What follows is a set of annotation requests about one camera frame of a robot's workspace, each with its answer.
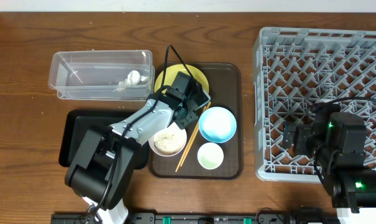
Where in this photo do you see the clear plastic bin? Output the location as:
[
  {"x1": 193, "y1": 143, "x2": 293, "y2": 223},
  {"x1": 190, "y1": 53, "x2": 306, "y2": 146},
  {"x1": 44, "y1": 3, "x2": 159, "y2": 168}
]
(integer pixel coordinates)
[{"x1": 48, "y1": 50, "x2": 155, "y2": 101}]

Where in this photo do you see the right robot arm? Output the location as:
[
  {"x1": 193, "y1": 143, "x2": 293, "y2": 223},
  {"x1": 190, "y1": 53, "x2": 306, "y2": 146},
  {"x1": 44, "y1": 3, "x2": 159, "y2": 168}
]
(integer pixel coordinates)
[{"x1": 282, "y1": 102, "x2": 376, "y2": 223}]

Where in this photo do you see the brown serving tray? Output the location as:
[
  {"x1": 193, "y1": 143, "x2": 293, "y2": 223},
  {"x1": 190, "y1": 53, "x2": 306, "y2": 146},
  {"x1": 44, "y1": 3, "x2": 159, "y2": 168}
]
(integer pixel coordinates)
[{"x1": 148, "y1": 63, "x2": 244, "y2": 180}]

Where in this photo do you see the white napkin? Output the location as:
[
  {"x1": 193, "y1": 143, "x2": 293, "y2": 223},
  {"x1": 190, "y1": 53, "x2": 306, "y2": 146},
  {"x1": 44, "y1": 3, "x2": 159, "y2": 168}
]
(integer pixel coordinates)
[{"x1": 114, "y1": 70, "x2": 141, "y2": 92}]

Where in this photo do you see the small white green cup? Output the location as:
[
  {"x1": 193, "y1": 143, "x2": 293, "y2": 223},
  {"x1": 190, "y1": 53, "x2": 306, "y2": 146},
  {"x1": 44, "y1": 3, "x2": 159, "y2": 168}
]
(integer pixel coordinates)
[{"x1": 197, "y1": 142, "x2": 224, "y2": 170}]

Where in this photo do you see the black waste tray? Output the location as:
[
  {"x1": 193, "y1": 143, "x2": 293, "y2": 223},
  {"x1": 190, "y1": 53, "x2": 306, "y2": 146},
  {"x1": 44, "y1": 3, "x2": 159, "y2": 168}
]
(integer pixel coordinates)
[{"x1": 58, "y1": 109, "x2": 134, "y2": 167}]

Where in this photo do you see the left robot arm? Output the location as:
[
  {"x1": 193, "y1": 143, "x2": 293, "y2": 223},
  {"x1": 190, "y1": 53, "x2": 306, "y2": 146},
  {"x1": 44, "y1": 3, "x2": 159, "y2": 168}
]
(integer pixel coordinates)
[{"x1": 63, "y1": 72, "x2": 211, "y2": 223}]

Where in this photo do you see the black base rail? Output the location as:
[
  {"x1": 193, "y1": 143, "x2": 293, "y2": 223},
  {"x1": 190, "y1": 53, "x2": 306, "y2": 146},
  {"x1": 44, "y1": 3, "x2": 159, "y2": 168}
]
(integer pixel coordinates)
[{"x1": 50, "y1": 212, "x2": 337, "y2": 224}]

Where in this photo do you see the grey dishwasher rack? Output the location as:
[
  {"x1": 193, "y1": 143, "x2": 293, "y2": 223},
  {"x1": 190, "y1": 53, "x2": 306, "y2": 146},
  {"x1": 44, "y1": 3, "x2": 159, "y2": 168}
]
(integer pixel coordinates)
[{"x1": 252, "y1": 27, "x2": 376, "y2": 183}]

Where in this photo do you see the yellow plate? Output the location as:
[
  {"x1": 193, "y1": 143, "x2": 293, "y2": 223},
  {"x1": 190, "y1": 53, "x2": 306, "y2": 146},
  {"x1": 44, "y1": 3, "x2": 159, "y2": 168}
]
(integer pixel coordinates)
[{"x1": 154, "y1": 64, "x2": 209, "y2": 93}]

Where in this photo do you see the white rice bowl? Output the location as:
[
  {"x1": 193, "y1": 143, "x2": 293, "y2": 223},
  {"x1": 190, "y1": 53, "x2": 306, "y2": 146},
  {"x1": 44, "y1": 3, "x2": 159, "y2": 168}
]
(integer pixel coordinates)
[{"x1": 149, "y1": 123, "x2": 187, "y2": 157}]

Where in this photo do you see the light blue bowl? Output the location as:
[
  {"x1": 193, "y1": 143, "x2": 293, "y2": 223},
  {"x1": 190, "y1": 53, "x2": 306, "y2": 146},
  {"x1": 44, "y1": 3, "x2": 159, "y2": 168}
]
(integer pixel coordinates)
[{"x1": 199, "y1": 106, "x2": 237, "y2": 143}]

